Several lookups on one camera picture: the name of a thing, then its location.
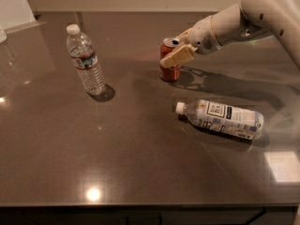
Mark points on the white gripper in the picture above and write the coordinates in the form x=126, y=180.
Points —
x=202, y=37

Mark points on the red coke can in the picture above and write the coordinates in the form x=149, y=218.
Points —
x=168, y=74

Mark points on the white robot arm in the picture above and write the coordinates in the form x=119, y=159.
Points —
x=247, y=20

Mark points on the lying white-label water bottle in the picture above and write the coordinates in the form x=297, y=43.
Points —
x=225, y=119

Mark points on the upright clear water bottle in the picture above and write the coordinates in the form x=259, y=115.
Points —
x=85, y=60

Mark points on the white panel at left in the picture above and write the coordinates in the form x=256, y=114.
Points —
x=16, y=15

